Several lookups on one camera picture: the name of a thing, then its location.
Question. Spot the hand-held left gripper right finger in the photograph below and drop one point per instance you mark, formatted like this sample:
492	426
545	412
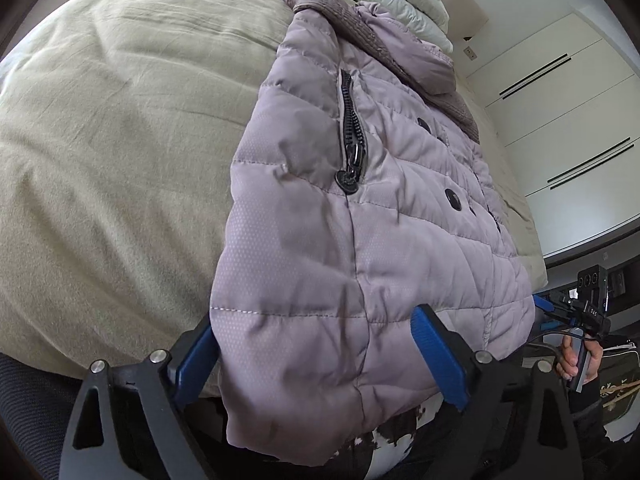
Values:
440	355

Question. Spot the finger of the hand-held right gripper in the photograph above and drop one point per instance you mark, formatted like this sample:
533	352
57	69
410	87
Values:
544	305

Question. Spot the bed with beige sheet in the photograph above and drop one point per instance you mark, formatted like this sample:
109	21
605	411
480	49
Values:
115	160

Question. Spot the white folded duvet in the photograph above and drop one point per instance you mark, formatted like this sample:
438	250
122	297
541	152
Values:
395	2

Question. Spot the person's cow print pants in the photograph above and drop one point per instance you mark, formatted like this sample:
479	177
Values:
395	440

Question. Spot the dark cloth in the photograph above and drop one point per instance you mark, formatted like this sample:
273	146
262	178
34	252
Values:
30	410

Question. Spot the black bag with gold pattern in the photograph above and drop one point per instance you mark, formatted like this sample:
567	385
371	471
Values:
622	385

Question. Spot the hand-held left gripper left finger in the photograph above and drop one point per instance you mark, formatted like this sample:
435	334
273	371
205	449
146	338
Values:
192	360

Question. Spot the beige padded headboard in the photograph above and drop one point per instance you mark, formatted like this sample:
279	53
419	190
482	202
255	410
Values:
465	12

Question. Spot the wall socket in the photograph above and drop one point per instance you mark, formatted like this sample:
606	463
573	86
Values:
469	52

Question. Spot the person's right forearm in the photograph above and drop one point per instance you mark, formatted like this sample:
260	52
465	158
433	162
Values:
595	405

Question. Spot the person's right hand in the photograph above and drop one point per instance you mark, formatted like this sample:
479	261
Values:
564	360

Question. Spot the lilac hooded puffer coat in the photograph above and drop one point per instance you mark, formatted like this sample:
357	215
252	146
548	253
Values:
350	240

